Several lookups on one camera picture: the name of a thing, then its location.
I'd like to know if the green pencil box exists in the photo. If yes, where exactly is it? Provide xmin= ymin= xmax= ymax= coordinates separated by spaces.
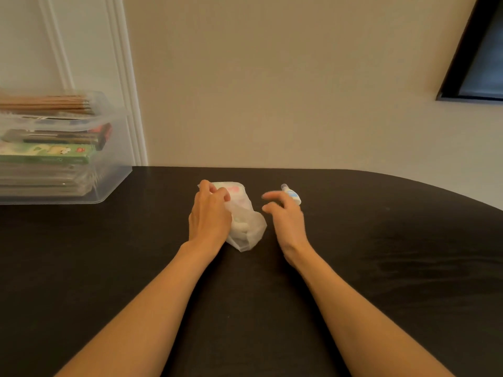
xmin=0 ymin=141 xmax=97 ymax=165

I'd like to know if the person's left forearm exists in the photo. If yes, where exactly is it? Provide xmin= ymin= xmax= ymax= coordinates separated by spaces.
xmin=54 ymin=243 xmax=217 ymax=377

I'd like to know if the person's right hand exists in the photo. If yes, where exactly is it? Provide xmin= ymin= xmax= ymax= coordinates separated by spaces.
xmin=261 ymin=191 xmax=315 ymax=268

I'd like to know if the white blue correction tape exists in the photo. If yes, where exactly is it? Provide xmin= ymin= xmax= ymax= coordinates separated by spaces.
xmin=280 ymin=183 xmax=302 ymax=207

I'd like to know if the clear plastic storage bin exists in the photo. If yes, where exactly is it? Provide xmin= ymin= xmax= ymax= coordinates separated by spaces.
xmin=0 ymin=90 xmax=134 ymax=206

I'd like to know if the translucent plastic sheet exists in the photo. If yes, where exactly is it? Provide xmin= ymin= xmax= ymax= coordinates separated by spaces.
xmin=198 ymin=181 xmax=268 ymax=253

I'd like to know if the person's left hand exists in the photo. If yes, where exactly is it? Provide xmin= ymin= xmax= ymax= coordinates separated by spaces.
xmin=188 ymin=179 xmax=233 ymax=258

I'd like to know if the black wall television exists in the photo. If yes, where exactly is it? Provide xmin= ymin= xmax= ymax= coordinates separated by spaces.
xmin=436 ymin=0 xmax=503 ymax=103

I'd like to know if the person's right forearm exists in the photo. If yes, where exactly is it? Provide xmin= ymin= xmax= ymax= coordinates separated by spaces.
xmin=292 ymin=251 xmax=455 ymax=377

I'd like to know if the bundle of wooden pencils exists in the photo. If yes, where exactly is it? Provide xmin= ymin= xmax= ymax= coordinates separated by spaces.
xmin=0 ymin=94 xmax=94 ymax=116

